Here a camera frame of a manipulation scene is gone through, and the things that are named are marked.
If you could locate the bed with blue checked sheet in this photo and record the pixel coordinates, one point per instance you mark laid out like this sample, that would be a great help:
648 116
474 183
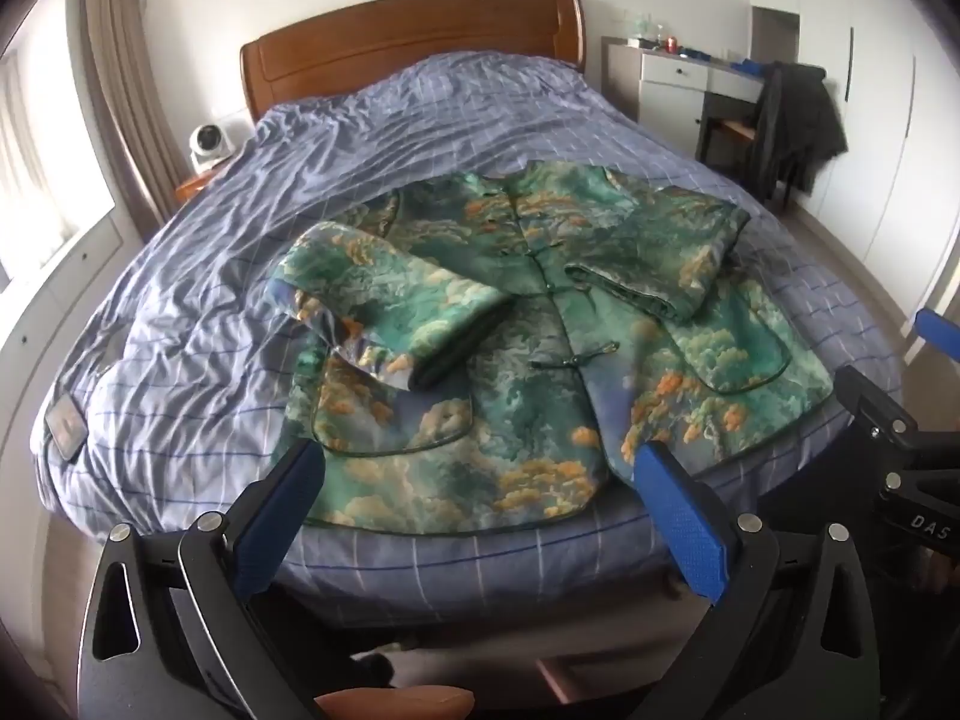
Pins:
337 135

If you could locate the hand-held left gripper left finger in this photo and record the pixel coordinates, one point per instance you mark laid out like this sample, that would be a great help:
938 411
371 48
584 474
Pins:
277 525

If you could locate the brown curtain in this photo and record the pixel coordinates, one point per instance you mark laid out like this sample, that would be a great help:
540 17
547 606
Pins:
120 90

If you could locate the black jacket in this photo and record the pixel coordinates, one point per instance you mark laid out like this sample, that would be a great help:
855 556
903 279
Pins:
795 120

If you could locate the white desk with drawer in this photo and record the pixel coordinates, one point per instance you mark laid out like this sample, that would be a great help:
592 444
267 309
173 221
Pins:
675 82

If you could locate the white round camera device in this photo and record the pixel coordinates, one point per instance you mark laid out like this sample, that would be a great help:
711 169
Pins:
208 144

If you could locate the green patterned padded jacket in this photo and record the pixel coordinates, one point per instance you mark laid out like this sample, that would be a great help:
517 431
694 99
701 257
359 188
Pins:
525 360

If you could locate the white wardrobe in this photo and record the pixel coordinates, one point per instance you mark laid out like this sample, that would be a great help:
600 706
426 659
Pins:
885 165

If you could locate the wooden bed headboard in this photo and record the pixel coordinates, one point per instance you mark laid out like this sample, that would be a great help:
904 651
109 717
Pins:
412 45

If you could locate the wooden nightstand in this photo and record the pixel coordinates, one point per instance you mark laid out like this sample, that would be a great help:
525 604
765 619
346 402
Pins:
191 186

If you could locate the dark wooden chair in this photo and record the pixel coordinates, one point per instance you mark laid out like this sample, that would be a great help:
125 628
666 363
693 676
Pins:
731 131

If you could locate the window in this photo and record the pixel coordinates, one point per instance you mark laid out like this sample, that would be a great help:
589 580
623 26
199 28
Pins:
37 165

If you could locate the white low window cabinet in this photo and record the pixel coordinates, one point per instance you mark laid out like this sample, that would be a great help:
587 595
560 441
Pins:
60 292

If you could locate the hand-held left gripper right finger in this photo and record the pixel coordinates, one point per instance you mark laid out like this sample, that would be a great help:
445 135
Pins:
682 532

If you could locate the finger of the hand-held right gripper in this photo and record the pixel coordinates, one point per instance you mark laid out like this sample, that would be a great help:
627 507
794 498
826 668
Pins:
941 337
877 412

